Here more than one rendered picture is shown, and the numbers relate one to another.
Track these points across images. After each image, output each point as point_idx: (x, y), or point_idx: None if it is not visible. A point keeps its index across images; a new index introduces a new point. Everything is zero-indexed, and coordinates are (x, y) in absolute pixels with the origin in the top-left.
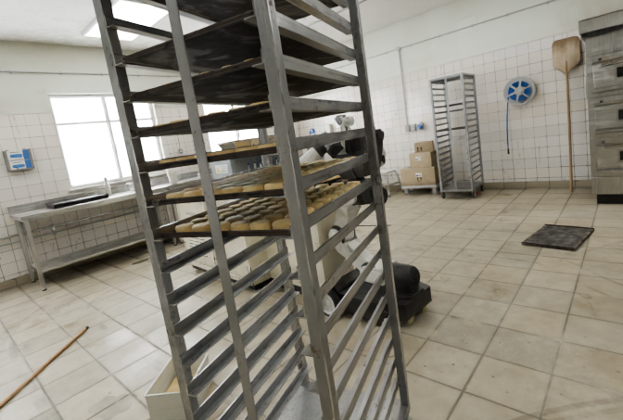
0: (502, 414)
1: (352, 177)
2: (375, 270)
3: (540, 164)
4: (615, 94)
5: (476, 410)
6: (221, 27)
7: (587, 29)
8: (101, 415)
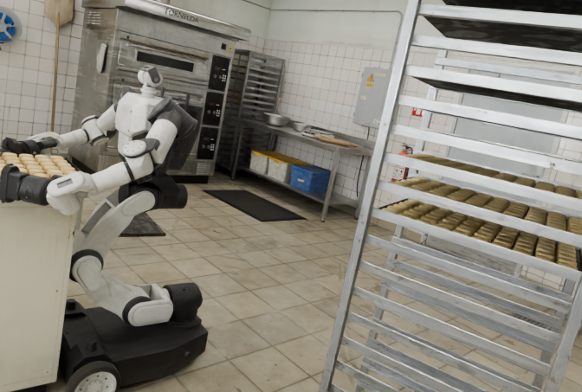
0: (340, 372)
1: (161, 170)
2: (160, 303)
3: (8, 129)
4: (131, 75)
5: (333, 381)
6: None
7: (132, 4)
8: None
